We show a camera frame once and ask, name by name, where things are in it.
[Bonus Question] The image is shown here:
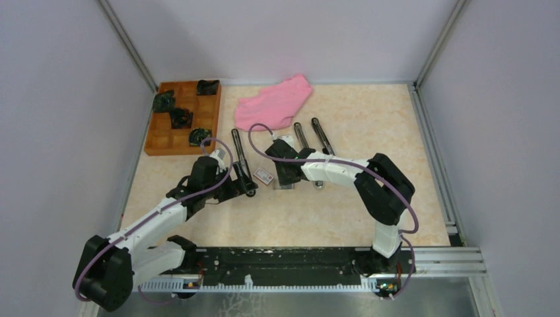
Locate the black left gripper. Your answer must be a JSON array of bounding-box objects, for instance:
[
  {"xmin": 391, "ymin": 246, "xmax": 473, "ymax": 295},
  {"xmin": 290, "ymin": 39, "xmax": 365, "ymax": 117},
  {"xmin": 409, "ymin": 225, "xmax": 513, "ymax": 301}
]
[{"xmin": 203, "ymin": 160, "xmax": 258, "ymax": 202}]

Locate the red white staple box sleeve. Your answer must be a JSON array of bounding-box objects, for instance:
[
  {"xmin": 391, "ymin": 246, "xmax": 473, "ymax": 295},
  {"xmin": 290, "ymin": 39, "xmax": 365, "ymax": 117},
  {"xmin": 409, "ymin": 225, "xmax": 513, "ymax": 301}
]
[{"xmin": 253, "ymin": 168, "xmax": 275, "ymax": 186}]

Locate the beige and black stapler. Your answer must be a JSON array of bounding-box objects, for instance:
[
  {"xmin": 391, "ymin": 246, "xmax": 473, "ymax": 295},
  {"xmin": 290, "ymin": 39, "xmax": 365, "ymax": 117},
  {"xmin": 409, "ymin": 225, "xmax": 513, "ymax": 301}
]
[{"xmin": 293, "ymin": 122, "xmax": 324, "ymax": 190}]

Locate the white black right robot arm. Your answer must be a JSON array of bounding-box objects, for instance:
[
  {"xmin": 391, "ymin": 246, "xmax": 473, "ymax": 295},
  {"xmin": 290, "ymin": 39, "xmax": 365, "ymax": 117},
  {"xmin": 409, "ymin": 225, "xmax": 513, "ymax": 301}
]
[{"xmin": 264, "ymin": 139, "xmax": 415, "ymax": 272}]

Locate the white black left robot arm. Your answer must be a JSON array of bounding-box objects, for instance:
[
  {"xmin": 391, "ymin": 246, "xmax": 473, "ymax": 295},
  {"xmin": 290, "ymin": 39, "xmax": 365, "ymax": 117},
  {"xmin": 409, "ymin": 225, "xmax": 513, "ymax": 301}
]
[{"xmin": 72, "ymin": 154, "xmax": 258, "ymax": 312}]

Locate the pink cloth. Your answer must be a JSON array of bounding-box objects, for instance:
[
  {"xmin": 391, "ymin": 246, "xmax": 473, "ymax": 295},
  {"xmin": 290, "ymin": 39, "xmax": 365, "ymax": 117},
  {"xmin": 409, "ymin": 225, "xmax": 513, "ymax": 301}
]
[{"xmin": 234, "ymin": 74, "xmax": 314, "ymax": 131}]

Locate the orange wooden compartment tray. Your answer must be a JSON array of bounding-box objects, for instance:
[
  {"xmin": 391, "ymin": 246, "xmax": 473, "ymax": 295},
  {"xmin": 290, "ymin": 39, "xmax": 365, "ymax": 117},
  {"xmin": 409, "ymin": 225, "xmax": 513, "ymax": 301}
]
[{"xmin": 144, "ymin": 80, "xmax": 221, "ymax": 156}]

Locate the dark rolled sock back right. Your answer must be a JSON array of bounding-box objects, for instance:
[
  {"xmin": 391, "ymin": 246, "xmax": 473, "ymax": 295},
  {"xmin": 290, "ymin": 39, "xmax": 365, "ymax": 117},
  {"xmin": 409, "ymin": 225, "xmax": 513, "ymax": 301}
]
[{"xmin": 196, "ymin": 80, "xmax": 221, "ymax": 96}]

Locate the dark rolled sock back left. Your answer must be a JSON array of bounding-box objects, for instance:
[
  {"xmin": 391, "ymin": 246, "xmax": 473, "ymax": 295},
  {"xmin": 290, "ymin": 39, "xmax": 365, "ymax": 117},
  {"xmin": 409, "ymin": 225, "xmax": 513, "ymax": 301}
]
[{"xmin": 152, "ymin": 90, "xmax": 176, "ymax": 113}]

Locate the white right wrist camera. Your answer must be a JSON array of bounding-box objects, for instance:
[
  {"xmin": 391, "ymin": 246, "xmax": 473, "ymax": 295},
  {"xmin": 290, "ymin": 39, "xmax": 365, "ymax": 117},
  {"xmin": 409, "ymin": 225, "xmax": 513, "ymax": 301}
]
[{"xmin": 209, "ymin": 148, "xmax": 229, "ymax": 170}]

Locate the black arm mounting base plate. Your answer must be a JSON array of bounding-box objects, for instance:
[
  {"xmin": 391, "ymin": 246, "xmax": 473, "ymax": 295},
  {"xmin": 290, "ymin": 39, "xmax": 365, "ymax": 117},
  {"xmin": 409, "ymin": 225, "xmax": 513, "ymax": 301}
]
[{"xmin": 166, "ymin": 247, "xmax": 415, "ymax": 287}]

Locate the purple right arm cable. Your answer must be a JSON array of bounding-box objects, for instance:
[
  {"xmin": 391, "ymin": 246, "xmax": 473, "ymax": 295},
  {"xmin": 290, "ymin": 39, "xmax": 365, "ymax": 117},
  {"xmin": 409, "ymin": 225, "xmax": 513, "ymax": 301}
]
[{"xmin": 247, "ymin": 123, "xmax": 420, "ymax": 301}]

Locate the white slotted cable duct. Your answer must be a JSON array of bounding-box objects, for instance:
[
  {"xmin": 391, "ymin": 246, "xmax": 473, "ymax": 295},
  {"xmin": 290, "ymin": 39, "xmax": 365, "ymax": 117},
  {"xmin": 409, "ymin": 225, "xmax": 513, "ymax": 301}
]
[{"xmin": 140, "ymin": 275, "xmax": 380, "ymax": 294}]

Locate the aluminium front frame rail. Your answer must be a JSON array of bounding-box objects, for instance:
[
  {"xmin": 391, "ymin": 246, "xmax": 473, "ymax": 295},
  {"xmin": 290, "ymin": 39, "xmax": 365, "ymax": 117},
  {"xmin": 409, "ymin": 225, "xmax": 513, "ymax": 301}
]
[{"xmin": 89, "ymin": 247, "xmax": 487, "ymax": 279}]

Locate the aluminium frame rail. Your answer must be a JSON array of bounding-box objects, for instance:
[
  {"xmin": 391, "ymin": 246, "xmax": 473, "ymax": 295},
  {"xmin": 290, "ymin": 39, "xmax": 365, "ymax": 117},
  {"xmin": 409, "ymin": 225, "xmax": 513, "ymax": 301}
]
[
  {"xmin": 89, "ymin": 247, "xmax": 487, "ymax": 279},
  {"xmin": 407, "ymin": 82, "xmax": 465, "ymax": 247}
]

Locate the aluminium frame rail right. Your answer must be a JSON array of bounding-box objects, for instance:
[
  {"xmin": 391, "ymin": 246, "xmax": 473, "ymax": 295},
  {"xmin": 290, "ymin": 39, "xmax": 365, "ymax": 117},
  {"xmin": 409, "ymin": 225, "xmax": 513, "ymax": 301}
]
[{"xmin": 407, "ymin": 82, "xmax": 465, "ymax": 247}]

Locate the aluminium frame corner post left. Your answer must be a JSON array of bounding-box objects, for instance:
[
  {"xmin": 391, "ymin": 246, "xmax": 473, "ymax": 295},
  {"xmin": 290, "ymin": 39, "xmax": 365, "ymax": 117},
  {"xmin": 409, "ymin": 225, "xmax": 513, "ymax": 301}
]
[{"xmin": 95, "ymin": 0, "xmax": 158, "ymax": 93}]

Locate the aluminium frame corner post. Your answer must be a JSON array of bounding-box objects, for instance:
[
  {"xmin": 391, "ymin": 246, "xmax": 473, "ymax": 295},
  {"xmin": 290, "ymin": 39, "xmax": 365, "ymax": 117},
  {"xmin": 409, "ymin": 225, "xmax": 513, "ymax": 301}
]
[
  {"xmin": 414, "ymin": 0, "xmax": 471, "ymax": 90},
  {"xmin": 95, "ymin": 0, "xmax": 158, "ymax": 93}
]

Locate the aluminium frame corner post right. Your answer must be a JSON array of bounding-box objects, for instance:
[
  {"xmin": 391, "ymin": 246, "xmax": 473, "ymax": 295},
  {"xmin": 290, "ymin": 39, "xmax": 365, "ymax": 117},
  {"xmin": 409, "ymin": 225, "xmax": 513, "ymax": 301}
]
[{"xmin": 414, "ymin": 0, "xmax": 471, "ymax": 90}]

